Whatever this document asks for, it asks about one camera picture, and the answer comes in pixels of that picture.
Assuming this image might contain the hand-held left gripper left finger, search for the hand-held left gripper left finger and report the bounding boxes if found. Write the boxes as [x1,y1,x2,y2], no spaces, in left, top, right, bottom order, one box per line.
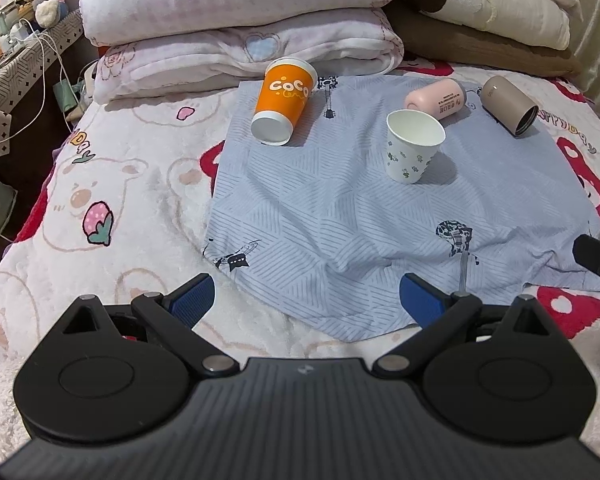
[55,272,241,379]

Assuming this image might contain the taupe cup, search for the taupe cup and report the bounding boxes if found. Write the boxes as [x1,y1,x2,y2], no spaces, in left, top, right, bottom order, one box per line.
[480,75,540,138]

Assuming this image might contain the white cable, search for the white cable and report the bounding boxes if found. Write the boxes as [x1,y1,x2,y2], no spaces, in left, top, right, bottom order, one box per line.
[5,19,71,143]

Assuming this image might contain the orange paper cup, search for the orange paper cup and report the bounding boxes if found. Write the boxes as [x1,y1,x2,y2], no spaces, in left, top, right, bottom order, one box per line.
[251,56,319,147]

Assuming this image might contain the pink cup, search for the pink cup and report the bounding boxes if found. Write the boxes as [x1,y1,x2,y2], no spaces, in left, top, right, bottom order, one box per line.
[404,79,467,121]

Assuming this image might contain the white floral paper cup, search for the white floral paper cup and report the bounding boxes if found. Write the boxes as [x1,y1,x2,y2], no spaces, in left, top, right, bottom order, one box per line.
[384,109,447,185]

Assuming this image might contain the cream and brown blanket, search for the cream and brown blanket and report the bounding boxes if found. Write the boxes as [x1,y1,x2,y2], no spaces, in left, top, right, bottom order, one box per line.
[411,0,582,52]

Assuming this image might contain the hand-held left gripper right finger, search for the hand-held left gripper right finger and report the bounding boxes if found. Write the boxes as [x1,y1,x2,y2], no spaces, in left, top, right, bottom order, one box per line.
[372,272,557,379]

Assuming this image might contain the bedside table with patterned cover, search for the bedside table with patterned cover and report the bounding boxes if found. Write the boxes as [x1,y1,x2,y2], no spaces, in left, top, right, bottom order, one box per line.
[0,9,87,160]

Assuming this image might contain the pink heart print quilt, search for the pink heart print quilt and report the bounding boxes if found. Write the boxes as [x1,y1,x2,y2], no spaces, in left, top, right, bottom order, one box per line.
[92,20,406,107]

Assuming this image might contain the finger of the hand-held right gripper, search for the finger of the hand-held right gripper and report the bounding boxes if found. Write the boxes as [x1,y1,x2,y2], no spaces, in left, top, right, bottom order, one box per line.
[572,234,600,322]

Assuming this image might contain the brown folded blanket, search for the brown folded blanket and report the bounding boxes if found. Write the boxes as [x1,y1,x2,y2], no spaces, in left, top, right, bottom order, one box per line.
[389,1,585,80]

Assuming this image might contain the light blue patterned cloth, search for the light blue patterned cloth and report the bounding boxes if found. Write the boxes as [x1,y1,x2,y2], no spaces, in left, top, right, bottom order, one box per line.
[202,74,600,345]

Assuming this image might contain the teal charger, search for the teal charger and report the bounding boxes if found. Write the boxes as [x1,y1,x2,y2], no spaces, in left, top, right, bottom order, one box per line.
[53,79,83,113]

